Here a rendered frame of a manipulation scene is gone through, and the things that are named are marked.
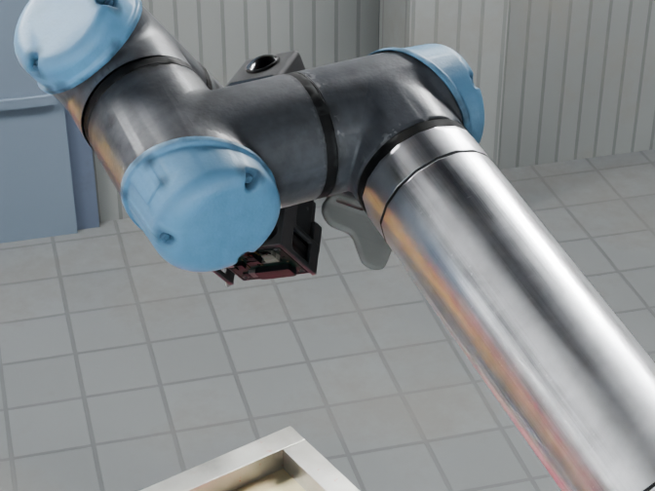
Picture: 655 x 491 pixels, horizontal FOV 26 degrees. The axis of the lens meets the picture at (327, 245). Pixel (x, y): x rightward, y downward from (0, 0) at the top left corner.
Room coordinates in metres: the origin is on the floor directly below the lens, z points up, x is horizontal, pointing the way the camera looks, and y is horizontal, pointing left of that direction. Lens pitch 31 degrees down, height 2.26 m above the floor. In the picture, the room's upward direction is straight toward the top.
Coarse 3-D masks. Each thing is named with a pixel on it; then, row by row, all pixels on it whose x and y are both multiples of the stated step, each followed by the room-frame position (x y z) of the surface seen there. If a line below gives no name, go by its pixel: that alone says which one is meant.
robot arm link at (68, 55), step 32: (32, 0) 0.78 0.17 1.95; (64, 0) 0.76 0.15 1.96; (96, 0) 0.75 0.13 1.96; (128, 0) 0.77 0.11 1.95; (32, 32) 0.76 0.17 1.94; (64, 32) 0.74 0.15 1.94; (96, 32) 0.74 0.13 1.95; (128, 32) 0.75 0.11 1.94; (160, 32) 0.77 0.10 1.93; (32, 64) 0.74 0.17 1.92; (64, 64) 0.73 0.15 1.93; (96, 64) 0.73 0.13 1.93; (192, 64) 0.80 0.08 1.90; (64, 96) 0.74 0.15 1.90
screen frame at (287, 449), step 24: (288, 432) 1.57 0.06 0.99; (240, 456) 1.52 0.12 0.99; (264, 456) 1.52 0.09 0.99; (288, 456) 1.52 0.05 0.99; (312, 456) 1.52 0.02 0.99; (168, 480) 1.47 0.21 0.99; (192, 480) 1.47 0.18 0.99; (216, 480) 1.47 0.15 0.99; (240, 480) 1.49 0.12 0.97; (312, 480) 1.47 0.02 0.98; (336, 480) 1.47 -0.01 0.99
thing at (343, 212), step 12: (324, 204) 0.87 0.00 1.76; (336, 204) 0.87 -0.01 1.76; (348, 204) 0.88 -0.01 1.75; (324, 216) 0.87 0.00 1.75; (336, 216) 0.87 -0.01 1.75; (348, 216) 0.87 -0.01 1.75; (360, 216) 0.88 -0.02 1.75; (336, 228) 0.86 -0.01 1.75; (348, 228) 0.86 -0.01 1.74; (360, 228) 0.87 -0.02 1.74; (372, 228) 0.87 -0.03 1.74; (360, 240) 0.86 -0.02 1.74; (372, 240) 0.87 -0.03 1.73; (384, 240) 0.87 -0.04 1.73; (360, 252) 0.85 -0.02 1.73; (372, 252) 0.86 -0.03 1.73; (384, 252) 0.86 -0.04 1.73; (372, 264) 0.85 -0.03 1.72; (384, 264) 0.86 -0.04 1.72
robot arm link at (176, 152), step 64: (128, 64) 0.73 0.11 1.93; (128, 128) 0.69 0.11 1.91; (192, 128) 0.68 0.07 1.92; (256, 128) 0.69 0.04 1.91; (320, 128) 0.71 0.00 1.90; (128, 192) 0.67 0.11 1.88; (192, 192) 0.64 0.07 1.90; (256, 192) 0.66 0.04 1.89; (320, 192) 0.71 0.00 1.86; (192, 256) 0.65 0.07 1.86
